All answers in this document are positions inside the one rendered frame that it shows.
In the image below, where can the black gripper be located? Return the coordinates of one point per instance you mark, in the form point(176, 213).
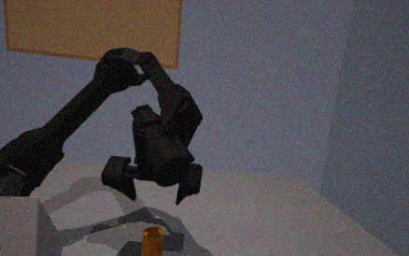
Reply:
point(119, 176)

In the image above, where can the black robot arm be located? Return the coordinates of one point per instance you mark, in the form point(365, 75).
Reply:
point(35, 152)

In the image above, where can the orange knob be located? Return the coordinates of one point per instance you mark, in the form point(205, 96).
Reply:
point(152, 241)

